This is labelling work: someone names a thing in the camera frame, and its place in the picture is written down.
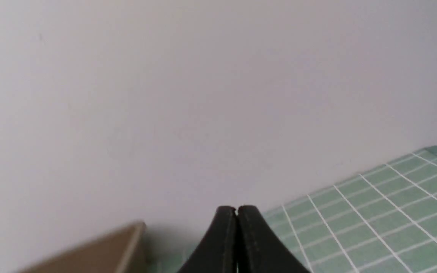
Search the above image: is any olive green plastic bin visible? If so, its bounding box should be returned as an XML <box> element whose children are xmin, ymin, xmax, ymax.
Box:
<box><xmin>21</xmin><ymin>221</ymin><xmax>147</xmax><ymax>273</ymax></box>

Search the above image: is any green checked tablecloth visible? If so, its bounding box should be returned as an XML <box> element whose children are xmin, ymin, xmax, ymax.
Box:
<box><xmin>154</xmin><ymin>140</ymin><xmax>437</xmax><ymax>273</ymax></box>

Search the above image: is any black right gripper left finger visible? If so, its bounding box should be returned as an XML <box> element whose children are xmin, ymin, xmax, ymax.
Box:
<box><xmin>178</xmin><ymin>206</ymin><xmax>237</xmax><ymax>273</ymax></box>

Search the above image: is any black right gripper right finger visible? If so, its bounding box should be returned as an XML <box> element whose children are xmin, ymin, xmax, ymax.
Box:
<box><xmin>236</xmin><ymin>205</ymin><xmax>309</xmax><ymax>273</ymax></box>

